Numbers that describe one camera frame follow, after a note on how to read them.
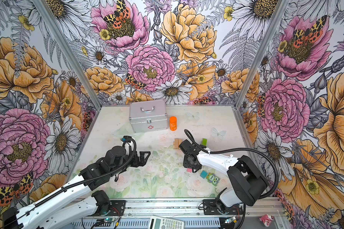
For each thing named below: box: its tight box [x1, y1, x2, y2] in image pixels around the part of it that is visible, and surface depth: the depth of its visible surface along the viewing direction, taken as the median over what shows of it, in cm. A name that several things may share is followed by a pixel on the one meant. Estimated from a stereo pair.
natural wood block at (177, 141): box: [172, 137, 183, 150], surface depth 99 cm
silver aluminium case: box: [129, 99, 169, 134], surface depth 101 cm
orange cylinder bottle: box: [169, 115, 178, 132], surface depth 104 cm
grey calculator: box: [147, 215, 185, 229], surface depth 70 cm
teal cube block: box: [199, 170, 208, 179], surface depth 86 cm
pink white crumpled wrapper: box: [258, 213, 275, 228], surface depth 70 cm
